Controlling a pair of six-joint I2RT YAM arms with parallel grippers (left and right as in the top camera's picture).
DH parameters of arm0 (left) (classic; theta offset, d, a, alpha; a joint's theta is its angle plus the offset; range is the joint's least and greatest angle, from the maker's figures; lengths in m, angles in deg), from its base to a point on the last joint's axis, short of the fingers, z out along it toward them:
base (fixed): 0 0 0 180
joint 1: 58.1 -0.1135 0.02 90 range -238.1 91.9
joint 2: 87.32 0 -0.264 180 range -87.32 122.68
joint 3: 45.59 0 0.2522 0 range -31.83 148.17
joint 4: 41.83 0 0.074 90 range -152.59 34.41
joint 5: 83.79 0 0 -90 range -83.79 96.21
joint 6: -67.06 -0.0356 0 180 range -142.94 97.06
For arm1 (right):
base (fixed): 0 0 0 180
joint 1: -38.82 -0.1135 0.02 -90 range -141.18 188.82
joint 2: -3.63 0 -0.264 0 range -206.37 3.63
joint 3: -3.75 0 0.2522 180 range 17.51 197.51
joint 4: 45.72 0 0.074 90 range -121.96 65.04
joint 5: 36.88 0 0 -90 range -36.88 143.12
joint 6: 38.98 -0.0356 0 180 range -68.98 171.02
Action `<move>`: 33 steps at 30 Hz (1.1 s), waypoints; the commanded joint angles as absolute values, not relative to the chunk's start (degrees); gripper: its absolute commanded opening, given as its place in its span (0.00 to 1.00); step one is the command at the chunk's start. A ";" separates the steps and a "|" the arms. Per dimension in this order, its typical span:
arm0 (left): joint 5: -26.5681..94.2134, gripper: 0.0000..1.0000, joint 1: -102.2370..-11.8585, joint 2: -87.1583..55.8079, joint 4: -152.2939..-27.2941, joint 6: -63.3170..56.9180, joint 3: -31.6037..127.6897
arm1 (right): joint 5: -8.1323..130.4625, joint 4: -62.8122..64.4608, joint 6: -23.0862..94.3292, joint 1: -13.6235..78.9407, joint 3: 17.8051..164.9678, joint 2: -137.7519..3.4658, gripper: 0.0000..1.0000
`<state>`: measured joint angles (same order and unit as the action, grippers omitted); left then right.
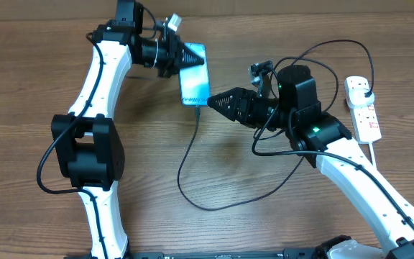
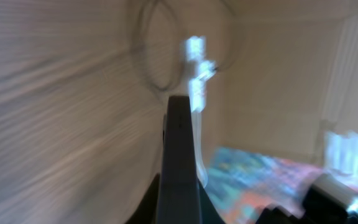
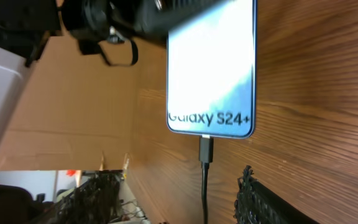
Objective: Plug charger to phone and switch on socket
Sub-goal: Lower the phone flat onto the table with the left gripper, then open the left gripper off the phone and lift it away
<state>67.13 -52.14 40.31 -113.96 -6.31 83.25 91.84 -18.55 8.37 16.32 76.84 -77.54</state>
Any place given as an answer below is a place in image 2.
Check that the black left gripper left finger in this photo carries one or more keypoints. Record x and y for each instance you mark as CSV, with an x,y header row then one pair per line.
x,y
145,212

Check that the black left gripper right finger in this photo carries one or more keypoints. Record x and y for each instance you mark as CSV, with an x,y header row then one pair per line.
x,y
208,212

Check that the white power strip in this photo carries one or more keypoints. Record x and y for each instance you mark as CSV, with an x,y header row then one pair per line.
x,y
195,49

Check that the Samsung Galaxy smartphone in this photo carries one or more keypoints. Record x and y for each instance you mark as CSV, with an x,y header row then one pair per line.
x,y
178,199

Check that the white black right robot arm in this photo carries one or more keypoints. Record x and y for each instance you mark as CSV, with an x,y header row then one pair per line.
x,y
327,201

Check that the white charger plug adapter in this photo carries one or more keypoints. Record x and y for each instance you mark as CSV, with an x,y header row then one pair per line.
x,y
205,70

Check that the colourful painted backdrop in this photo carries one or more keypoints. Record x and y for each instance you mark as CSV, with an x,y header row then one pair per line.
x,y
241,183

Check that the brown cardboard box wall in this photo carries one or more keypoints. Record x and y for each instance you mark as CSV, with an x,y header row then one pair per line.
x,y
292,72

